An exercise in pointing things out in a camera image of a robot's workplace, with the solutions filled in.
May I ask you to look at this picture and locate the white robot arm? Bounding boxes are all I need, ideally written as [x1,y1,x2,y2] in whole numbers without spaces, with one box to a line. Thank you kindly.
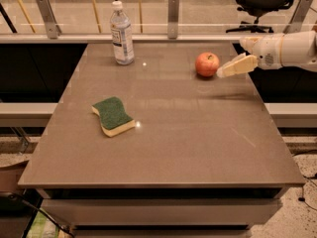
[216,31,317,78]

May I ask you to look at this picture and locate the black floor cable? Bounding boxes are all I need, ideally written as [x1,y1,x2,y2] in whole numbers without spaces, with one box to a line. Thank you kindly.
[291,149,317,213]

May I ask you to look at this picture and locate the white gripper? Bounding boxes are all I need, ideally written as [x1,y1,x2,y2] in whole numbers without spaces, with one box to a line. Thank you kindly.
[216,34,283,78]

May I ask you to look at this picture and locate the green and yellow sponge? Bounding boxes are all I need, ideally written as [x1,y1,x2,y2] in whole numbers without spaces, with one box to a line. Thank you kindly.
[92,97,136,137]

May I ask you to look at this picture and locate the middle metal railing bracket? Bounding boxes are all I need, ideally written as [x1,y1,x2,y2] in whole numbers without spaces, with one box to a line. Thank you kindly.
[167,0,179,39]

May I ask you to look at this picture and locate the metal railing bracket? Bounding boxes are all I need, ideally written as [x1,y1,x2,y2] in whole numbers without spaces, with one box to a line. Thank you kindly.
[36,0,61,39]
[283,0,314,34]
[167,0,179,39]

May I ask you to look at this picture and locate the black office chair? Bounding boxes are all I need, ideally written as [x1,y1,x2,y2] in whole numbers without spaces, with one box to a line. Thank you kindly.
[227,0,294,33]

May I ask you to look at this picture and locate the clear plastic water bottle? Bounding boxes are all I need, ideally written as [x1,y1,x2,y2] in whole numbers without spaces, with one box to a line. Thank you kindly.
[110,1,135,65]

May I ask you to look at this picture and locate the glass railing panel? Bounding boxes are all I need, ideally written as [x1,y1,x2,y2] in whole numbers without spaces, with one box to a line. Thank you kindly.
[0,0,317,35]

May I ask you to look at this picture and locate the left metal railing bracket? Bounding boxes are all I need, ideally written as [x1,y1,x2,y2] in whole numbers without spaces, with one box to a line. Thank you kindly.
[36,0,61,39]

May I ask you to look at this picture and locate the red apple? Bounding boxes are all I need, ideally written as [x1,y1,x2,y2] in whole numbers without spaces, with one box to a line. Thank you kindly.
[195,53,220,77]

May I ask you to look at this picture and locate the right metal railing bracket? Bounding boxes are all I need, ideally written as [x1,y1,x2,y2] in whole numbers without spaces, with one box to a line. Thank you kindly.
[283,0,314,34]

